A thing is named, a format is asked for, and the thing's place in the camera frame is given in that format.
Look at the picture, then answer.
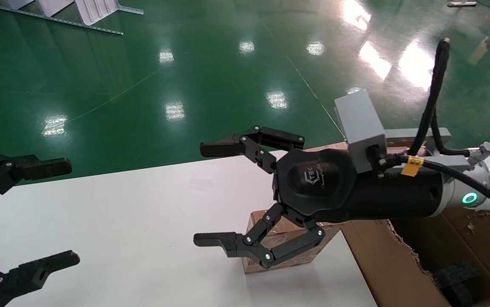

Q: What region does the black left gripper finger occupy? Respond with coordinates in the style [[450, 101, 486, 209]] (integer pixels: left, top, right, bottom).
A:
[[0, 250, 81, 307], [0, 152, 72, 213]]

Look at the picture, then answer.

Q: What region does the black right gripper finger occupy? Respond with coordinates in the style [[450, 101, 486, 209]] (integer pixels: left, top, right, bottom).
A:
[[193, 203, 326, 269], [200, 125, 306, 174]]

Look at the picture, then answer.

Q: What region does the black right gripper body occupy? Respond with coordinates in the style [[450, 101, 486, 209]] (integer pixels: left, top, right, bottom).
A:
[[272, 148, 445, 224]]

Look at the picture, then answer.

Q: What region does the small brown cardboard box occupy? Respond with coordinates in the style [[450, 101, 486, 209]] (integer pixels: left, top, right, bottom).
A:
[[242, 210, 344, 275]]

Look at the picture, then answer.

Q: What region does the big open cardboard box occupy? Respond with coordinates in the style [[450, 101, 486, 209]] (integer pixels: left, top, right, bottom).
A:
[[340, 208, 490, 307]]

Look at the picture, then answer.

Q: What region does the white metal rack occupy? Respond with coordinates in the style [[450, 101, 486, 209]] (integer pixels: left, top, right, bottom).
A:
[[0, 0, 144, 36]]

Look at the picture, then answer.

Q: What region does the black foam block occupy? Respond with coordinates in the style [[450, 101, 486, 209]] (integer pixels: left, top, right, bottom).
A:
[[432, 261, 483, 307]]

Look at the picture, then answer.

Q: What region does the brown cardboard piece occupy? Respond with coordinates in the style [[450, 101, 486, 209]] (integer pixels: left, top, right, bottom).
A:
[[468, 36, 490, 65]]

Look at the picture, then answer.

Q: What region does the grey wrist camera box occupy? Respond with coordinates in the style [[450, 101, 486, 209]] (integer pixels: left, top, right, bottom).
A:
[[334, 89, 387, 174]]

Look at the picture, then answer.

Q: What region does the yellow cable tag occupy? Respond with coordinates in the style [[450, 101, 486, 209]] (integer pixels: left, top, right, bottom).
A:
[[400, 155, 424, 177]]

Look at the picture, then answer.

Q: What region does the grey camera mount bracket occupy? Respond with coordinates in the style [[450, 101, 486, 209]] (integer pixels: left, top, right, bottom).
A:
[[382, 127, 470, 176]]

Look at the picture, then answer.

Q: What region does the black sleeved cable loop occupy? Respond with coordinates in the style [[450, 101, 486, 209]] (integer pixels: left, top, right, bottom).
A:
[[407, 37, 472, 157]]

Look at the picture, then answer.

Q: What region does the black smooth cable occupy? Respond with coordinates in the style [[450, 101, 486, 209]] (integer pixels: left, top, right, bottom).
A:
[[376, 154, 490, 221]]

